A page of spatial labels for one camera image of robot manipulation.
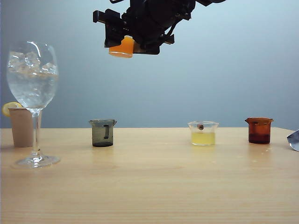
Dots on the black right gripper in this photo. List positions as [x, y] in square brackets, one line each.
[154, 18]

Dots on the clear measuring cup orange juice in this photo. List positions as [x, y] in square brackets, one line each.
[126, 47]

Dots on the smoky grey measuring cup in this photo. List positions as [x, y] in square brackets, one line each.
[99, 137]

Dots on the clear measuring cup yellow juice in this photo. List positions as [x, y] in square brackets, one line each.
[203, 138]

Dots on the beige paper cup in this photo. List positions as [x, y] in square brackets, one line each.
[21, 128]

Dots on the amber brown measuring cup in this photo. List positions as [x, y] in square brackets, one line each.
[259, 133]

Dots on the clear ice cube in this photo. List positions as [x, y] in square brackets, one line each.
[49, 68]
[32, 59]
[16, 61]

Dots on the large clear wine glass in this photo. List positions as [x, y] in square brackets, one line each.
[32, 93]

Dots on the yellow lemon slice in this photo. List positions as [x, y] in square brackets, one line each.
[6, 109]

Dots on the silver foil pouch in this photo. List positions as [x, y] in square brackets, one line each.
[294, 141]

